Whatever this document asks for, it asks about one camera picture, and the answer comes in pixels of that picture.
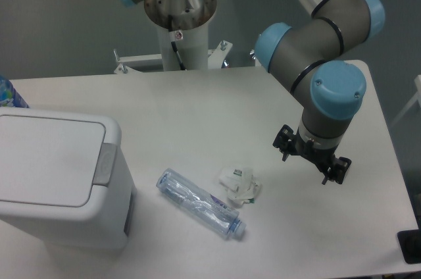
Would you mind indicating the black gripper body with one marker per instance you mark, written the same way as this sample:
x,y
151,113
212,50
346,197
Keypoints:
x,y
322,158

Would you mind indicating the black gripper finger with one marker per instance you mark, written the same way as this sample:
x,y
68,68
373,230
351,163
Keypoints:
x,y
336,170
284,142

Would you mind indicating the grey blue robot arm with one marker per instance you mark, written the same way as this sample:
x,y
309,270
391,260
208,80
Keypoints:
x,y
306,61

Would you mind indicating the white push-lid trash can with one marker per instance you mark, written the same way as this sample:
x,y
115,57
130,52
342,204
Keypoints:
x,y
64,178

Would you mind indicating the crumpled white wrapper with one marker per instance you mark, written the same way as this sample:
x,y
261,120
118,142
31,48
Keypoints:
x,y
240,184

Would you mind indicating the empty clear plastic bottle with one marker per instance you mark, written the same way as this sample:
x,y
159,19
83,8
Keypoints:
x,y
215,213

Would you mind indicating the black object at table edge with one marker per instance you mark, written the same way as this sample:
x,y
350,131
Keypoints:
x,y
409,241

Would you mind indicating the blue labelled bottle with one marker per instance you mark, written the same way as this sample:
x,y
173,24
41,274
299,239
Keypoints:
x,y
9,96

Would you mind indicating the white pedestal base frame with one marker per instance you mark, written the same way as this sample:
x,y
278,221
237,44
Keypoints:
x,y
216,59

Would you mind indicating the white frame at right edge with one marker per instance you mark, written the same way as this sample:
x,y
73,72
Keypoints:
x,y
414,100

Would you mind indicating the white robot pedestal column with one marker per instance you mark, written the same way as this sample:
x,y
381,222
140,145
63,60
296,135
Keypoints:
x,y
182,25

